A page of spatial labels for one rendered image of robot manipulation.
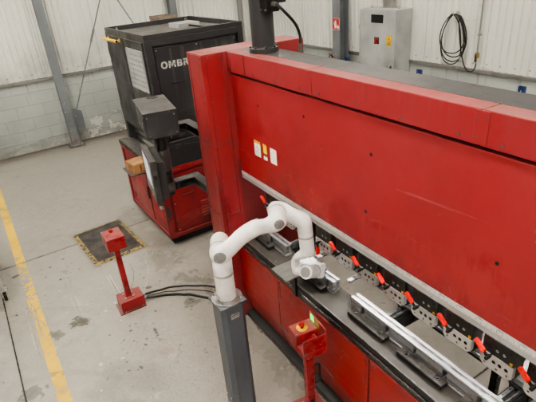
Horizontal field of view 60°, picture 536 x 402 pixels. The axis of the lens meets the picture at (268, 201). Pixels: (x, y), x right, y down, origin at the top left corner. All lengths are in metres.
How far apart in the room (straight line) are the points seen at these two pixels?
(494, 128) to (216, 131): 2.13
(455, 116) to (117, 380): 3.19
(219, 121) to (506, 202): 2.16
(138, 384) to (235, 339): 1.18
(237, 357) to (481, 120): 2.09
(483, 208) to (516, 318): 0.46
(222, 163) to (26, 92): 6.35
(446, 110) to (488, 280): 0.71
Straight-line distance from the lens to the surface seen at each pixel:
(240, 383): 3.35
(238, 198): 3.74
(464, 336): 2.38
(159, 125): 3.47
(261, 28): 3.17
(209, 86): 3.38
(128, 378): 4.09
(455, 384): 2.63
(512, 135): 1.83
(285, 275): 3.09
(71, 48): 9.51
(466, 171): 2.00
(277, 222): 2.57
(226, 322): 2.97
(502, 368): 2.33
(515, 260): 2.02
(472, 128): 1.91
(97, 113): 9.78
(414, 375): 2.69
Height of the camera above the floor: 2.83
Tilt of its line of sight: 27 degrees down
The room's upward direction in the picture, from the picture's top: 5 degrees counter-clockwise
